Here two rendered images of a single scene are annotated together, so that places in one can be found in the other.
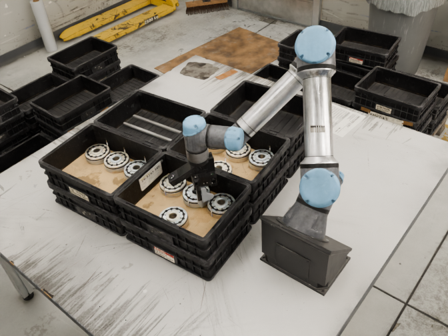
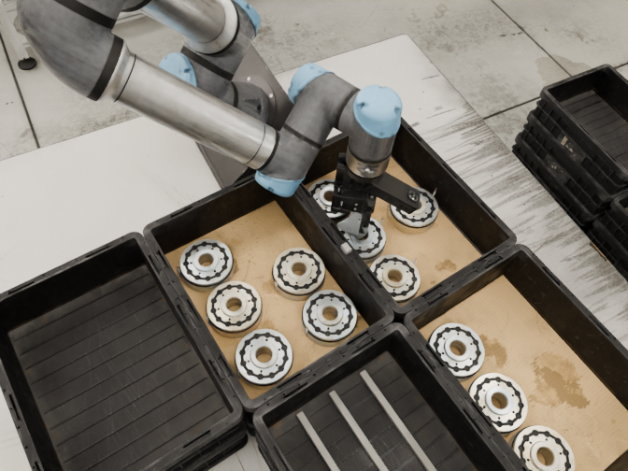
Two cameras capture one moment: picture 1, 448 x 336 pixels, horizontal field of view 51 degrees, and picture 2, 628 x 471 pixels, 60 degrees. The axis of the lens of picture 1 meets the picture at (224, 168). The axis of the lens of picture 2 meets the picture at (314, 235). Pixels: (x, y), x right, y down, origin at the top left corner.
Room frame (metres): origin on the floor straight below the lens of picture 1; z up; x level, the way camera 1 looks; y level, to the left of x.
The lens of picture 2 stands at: (1.84, 0.17, 1.80)
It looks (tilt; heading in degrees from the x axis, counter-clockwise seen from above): 58 degrees down; 195
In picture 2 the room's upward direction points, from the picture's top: 6 degrees clockwise
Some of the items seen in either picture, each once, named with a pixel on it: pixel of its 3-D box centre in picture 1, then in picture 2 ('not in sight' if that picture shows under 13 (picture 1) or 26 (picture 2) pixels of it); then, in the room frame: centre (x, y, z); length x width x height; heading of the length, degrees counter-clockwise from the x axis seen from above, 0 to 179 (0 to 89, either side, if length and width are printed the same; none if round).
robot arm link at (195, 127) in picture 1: (196, 134); (373, 122); (1.21, 0.08, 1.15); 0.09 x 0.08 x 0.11; 72
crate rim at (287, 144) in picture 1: (228, 147); (264, 274); (1.42, -0.02, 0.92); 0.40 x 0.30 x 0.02; 54
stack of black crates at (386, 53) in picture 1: (360, 70); not in sight; (2.84, -1.00, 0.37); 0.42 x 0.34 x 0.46; 48
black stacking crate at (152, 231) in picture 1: (184, 203); (390, 217); (1.18, 0.15, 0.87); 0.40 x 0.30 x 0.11; 54
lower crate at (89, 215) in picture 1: (109, 187); not in sight; (1.42, 0.48, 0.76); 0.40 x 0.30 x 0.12; 54
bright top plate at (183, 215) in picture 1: (173, 217); (414, 206); (1.13, 0.19, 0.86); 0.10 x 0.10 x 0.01
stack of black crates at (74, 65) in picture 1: (90, 79); not in sight; (3.02, 0.92, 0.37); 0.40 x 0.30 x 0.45; 138
